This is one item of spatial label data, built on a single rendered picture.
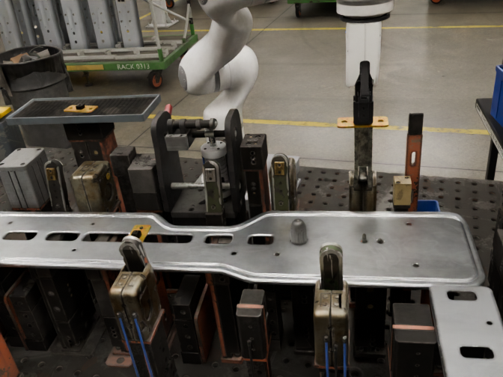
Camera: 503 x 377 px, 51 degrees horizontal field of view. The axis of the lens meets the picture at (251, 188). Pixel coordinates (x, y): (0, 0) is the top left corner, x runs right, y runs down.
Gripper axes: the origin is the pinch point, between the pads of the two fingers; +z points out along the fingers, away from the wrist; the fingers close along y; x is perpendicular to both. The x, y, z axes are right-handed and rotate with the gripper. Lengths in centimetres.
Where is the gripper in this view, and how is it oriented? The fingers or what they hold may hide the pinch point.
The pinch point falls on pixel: (363, 108)
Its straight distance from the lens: 90.1
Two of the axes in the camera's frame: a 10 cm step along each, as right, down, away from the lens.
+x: 9.8, 0.0, -1.8
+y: -1.5, 5.1, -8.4
